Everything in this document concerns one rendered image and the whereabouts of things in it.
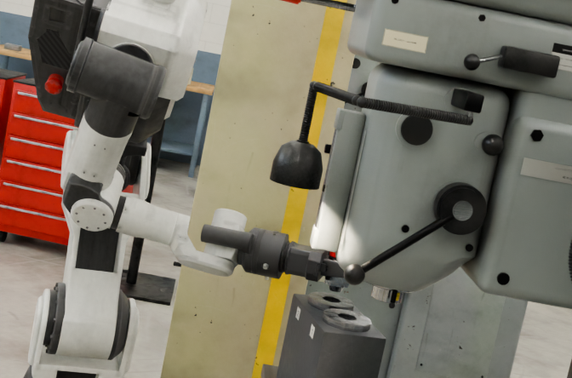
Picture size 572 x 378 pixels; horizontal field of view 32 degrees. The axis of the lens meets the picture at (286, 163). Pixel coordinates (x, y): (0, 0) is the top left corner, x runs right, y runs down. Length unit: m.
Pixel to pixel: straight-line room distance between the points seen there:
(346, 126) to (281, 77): 1.74
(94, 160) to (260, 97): 1.47
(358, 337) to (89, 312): 0.54
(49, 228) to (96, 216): 4.35
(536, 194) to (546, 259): 0.09
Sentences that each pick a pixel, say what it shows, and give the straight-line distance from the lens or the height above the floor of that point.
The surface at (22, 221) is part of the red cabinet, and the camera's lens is 6.23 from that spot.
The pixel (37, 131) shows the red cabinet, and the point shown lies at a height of 0.73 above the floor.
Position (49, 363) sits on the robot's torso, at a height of 0.91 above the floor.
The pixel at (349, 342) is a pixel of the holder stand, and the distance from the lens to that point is 1.78.
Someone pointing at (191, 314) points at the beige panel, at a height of 0.66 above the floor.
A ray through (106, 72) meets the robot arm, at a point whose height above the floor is 1.52.
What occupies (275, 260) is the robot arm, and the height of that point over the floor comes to 1.22.
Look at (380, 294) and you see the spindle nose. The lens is 1.50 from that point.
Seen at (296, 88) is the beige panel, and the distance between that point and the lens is 3.18.
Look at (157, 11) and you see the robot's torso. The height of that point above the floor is 1.63.
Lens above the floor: 1.66
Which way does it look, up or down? 8 degrees down
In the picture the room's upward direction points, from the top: 11 degrees clockwise
